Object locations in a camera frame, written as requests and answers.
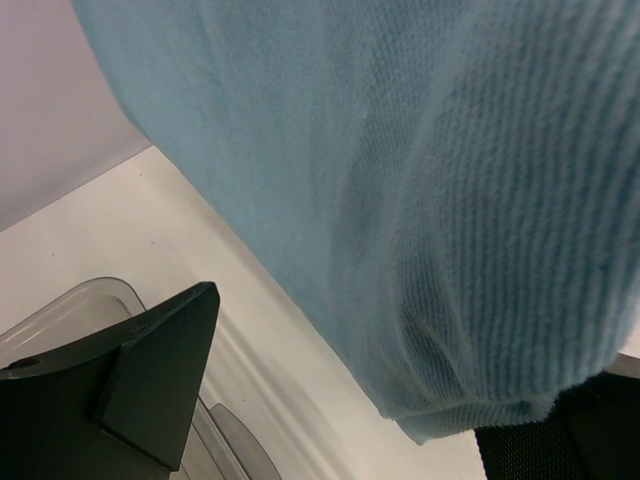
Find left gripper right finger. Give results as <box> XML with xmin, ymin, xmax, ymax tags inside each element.
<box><xmin>475</xmin><ymin>373</ymin><xmax>639</xmax><ymax>480</ymax></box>

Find light blue trousers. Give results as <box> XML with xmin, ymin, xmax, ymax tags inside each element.
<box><xmin>74</xmin><ymin>1</ymin><xmax>639</xmax><ymax>443</ymax></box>

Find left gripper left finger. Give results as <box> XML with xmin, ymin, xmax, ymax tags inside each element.
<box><xmin>1</xmin><ymin>282</ymin><xmax>220</xmax><ymax>479</ymax></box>

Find clear plastic bin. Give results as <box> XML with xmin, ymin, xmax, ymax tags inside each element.
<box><xmin>1</xmin><ymin>277</ymin><xmax>279</xmax><ymax>479</ymax></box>

